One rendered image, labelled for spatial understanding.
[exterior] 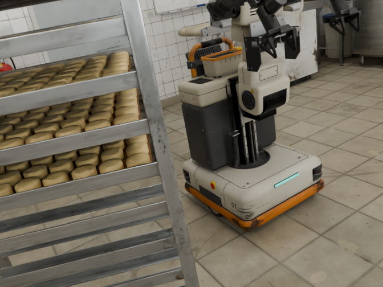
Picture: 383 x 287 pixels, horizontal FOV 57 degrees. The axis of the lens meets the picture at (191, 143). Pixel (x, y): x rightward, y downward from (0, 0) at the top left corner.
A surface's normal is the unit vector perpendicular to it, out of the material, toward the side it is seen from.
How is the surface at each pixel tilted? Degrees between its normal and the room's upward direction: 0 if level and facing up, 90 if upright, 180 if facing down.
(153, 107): 90
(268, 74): 98
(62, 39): 90
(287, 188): 90
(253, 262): 0
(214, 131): 90
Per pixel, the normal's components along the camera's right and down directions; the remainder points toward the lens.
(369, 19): -0.83, 0.34
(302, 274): -0.17, -0.91
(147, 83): 0.17, 0.36
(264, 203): 0.53, 0.25
